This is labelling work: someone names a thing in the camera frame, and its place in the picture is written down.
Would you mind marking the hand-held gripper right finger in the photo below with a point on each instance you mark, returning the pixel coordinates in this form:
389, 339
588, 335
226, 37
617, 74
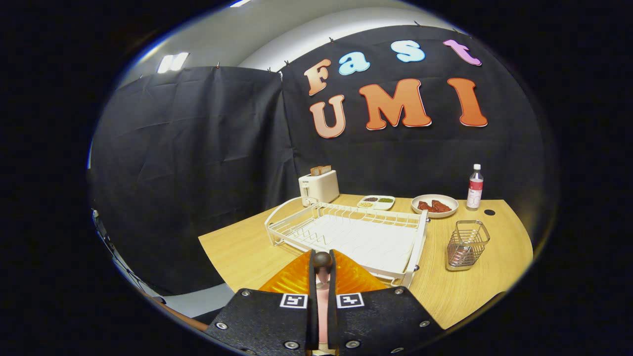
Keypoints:
332, 326

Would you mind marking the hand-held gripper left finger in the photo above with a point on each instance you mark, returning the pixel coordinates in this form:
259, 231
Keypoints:
312, 326

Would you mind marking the pink plate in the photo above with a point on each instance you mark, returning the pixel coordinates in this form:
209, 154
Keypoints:
322, 316

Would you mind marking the white divided dish with beans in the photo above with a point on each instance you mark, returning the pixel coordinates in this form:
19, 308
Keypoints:
376, 205

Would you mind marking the white round plate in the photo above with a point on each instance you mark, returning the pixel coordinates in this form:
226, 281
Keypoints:
435, 215

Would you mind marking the white drain tray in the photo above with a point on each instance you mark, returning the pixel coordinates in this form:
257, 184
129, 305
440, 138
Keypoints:
376, 242

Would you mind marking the white toaster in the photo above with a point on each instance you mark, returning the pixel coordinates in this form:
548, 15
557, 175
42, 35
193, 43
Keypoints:
321, 189

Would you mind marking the red meat piece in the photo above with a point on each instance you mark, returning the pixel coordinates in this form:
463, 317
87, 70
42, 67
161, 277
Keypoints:
441, 206
425, 205

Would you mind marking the brown toast slice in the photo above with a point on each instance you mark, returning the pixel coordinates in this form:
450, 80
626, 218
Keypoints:
315, 171
326, 169

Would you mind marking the clear bottle with red label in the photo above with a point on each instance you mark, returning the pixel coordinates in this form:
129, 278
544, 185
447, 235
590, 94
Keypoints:
474, 190

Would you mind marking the black backdrop cloth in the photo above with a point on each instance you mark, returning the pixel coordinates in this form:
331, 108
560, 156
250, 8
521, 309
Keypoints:
198, 148

